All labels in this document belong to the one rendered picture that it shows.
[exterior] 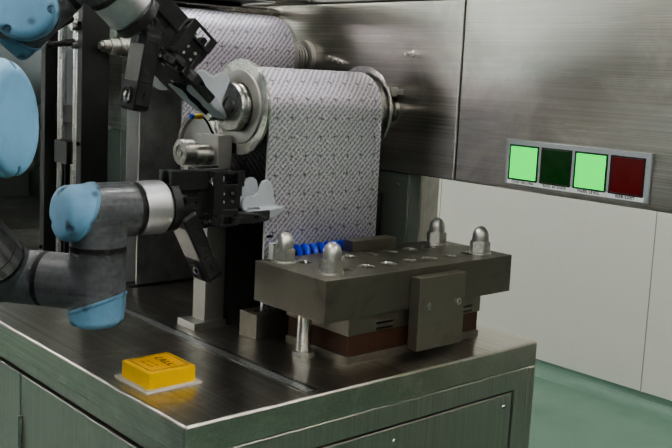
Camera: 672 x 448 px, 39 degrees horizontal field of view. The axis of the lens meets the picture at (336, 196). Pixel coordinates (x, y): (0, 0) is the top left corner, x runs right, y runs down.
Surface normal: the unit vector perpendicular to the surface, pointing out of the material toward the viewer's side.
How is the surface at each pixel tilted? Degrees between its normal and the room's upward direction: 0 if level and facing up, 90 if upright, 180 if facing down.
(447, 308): 90
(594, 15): 90
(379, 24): 90
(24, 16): 90
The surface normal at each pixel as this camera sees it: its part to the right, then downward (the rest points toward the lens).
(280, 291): -0.75, 0.05
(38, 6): 0.24, 0.14
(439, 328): 0.66, 0.13
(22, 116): 0.99, -0.02
